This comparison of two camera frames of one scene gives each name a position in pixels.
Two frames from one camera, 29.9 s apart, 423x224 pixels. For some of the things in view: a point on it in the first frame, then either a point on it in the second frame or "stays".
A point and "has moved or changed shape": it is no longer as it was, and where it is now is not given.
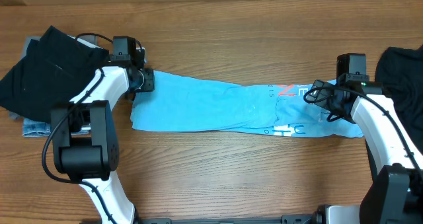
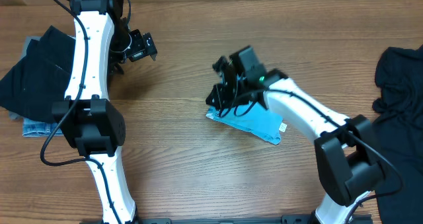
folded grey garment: x=88 y=39 stays
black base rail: x=285 y=219 stays
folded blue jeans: x=32 y=128 stays
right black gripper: x=320 y=94 to x=219 y=92
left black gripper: x=150 y=84 to x=145 y=47
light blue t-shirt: x=182 y=102 has moved or changed shape
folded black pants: x=55 y=69 stays
